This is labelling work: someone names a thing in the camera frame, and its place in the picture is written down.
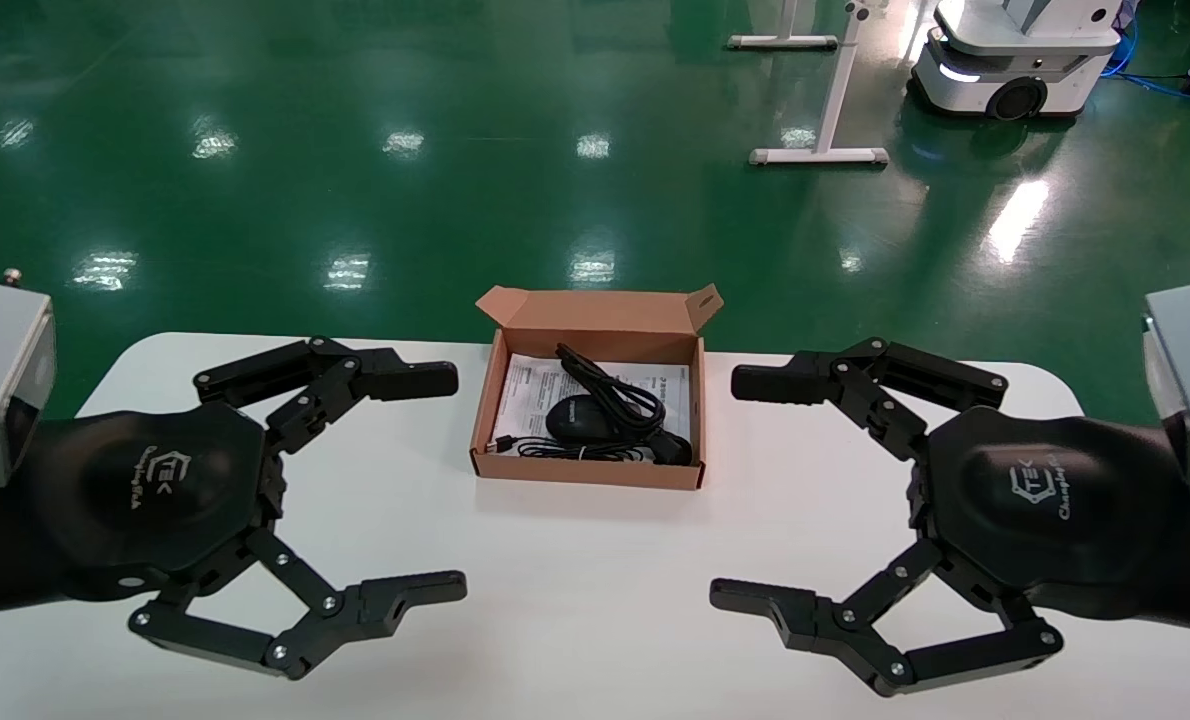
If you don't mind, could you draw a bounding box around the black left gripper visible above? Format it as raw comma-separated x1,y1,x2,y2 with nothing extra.
0,336,469,682

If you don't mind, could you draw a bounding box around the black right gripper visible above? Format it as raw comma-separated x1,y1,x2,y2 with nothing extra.
708,337,1190,699

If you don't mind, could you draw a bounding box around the black power cable with plug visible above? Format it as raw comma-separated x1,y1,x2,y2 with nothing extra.
553,343,696,467

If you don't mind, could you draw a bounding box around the black wired computer mouse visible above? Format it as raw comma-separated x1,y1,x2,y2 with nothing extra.
493,394,651,464

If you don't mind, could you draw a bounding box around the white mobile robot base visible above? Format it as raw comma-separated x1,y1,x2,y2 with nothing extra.
910,0,1124,123

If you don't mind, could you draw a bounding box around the brown cardboard box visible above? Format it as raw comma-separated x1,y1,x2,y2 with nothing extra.
469,283,724,491

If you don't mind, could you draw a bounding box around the white printed instruction sheet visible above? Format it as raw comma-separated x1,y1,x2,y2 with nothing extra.
488,354,692,466

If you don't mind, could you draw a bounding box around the white T-foot stand leg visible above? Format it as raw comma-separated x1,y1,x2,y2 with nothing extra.
748,0,891,168
726,0,840,51

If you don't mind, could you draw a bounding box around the blue floor cable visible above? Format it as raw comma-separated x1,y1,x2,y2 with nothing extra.
1100,0,1190,103

